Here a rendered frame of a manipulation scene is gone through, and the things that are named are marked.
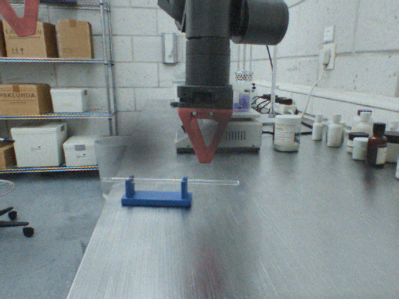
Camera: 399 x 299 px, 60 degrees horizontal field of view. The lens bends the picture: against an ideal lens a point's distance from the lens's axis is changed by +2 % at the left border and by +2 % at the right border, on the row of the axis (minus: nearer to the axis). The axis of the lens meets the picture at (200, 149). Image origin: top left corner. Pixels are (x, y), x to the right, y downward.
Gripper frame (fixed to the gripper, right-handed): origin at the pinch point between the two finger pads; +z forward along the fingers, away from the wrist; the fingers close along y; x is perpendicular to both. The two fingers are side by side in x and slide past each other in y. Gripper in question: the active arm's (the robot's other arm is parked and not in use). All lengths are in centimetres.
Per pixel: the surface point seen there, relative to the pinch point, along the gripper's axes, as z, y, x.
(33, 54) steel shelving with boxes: -21, 216, 150
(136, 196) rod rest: 7.0, 0.9, 10.0
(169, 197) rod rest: 6.9, 1.0, 5.2
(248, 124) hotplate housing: 0.7, 32.3, -7.1
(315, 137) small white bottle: 6, 47, -26
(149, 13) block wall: -60, 268, 72
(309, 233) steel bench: 7.8, -6.0, -12.9
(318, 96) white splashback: -3, 80, -33
